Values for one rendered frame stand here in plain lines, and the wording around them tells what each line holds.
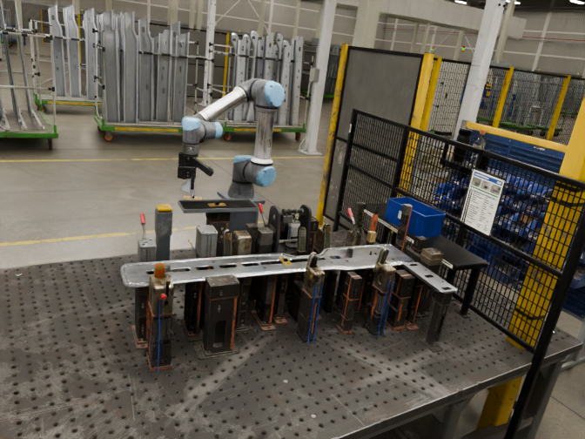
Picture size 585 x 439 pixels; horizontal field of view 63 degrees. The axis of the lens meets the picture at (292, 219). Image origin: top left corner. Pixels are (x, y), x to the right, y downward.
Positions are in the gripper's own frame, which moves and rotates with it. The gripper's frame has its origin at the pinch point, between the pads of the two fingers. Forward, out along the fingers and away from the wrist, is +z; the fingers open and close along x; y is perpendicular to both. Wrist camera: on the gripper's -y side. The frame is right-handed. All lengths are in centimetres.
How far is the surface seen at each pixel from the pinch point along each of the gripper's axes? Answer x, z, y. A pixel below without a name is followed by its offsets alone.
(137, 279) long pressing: 46, 21, 18
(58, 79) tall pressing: -874, 54, 309
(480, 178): 1, -20, -143
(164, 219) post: 8.0, 10.4, 12.0
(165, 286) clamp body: 59, 17, 6
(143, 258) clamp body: 28.3, 20.5, 18.3
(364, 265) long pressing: 23, 21, -81
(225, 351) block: 52, 50, -18
